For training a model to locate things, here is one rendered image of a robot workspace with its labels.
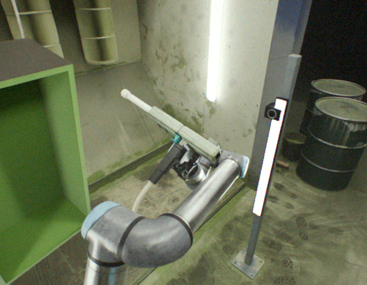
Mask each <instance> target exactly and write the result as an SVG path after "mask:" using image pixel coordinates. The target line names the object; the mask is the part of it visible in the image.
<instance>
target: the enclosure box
mask: <svg viewBox="0 0 367 285"><path fill-rule="evenodd" d="M90 212H91V209H90V200H89V191H88V182H87V173H86V168H85V158H84V149H83V141H82V135H81V126H80V117H79V108H78V102H77V94H76V85H75V76H74V67H73V64H72V63H70V62H69V61H67V60H65V59H63V58H62V57H60V56H58V55H57V54H55V53H53V52H52V51H50V50H49V49H47V48H45V47H44V46H42V45H40V44H39V43H37V42H36V41H33V40H32V39H30V38H21V39H17V40H9V41H2V42H0V285H9V284H10V283H12V282H13V281H14V280H15V279H17V278H18V277H20V276H21V275H22V274H24V273H25V272H26V271H28V270H29V269H30V268H32V267H33V266H34V265H35V264H37V263H38V262H40V261H41V260H42V259H44V258H45V257H46V256H48V255H49V254H50V253H51V252H53V251H54V250H56V249H57V248H58V247H60V246H61V245H62V244H64V243H65V242H66V241H67V240H69V239H70V238H72V237H73V236H74V235H76V234H77V233H78V232H79V231H81V228H82V225H83V223H84V221H85V219H86V217H87V216H88V214H89V213H90Z"/></svg>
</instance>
